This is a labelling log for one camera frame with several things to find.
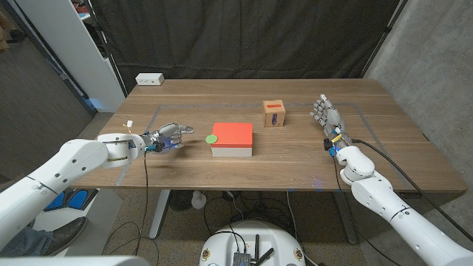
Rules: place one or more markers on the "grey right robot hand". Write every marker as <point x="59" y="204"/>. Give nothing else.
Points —
<point x="332" y="118"/>

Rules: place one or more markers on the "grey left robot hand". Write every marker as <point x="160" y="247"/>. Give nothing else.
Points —
<point x="166" y="138"/>

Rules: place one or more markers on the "green round coin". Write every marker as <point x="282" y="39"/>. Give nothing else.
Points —
<point x="211" y="139"/>

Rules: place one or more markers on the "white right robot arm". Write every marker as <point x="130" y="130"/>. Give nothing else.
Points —
<point x="388" y="207"/>

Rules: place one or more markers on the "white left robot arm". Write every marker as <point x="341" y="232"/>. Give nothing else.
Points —
<point x="66" y="162"/>

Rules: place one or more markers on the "wooden box with slot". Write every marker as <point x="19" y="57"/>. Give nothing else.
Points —
<point x="274" y="114"/>

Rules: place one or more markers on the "white power outlet box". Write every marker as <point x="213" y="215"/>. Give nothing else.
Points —
<point x="149" y="78"/>

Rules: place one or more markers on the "red box with white base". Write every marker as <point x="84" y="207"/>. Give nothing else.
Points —
<point x="233" y="134"/>

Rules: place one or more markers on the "grey electronics box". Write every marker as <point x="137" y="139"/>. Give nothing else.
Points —
<point x="241" y="259"/>

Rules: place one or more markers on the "dark round fan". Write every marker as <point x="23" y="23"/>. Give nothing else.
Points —
<point x="181" y="201"/>

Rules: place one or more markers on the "white table leg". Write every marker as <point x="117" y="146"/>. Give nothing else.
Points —
<point x="159" y="214"/>

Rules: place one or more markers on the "white floor platform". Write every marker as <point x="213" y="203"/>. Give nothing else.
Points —
<point x="103" y="207"/>

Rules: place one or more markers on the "grey table leg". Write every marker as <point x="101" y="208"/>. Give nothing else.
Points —
<point x="345" y="221"/>

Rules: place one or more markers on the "blue foot pedal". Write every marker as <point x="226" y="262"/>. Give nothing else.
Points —
<point x="77" y="199"/>

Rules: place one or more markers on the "white robot torso base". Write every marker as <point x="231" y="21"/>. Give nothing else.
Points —
<point x="221" y="247"/>

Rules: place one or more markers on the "black fabric mat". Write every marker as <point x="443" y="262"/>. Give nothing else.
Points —
<point x="240" y="37"/>

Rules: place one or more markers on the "white cabinet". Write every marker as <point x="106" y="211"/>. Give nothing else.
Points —
<point x="74" y="44"/>

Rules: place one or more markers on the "dark leather shoe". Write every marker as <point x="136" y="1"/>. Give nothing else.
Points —
<point x="68" y="232"/>

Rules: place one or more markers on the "black antenna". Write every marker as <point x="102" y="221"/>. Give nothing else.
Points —
<point x="256" y="247"/>
<point x="265" y="256"/>

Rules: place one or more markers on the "blue jeans leg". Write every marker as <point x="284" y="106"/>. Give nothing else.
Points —
<point x="26" y="242"/>

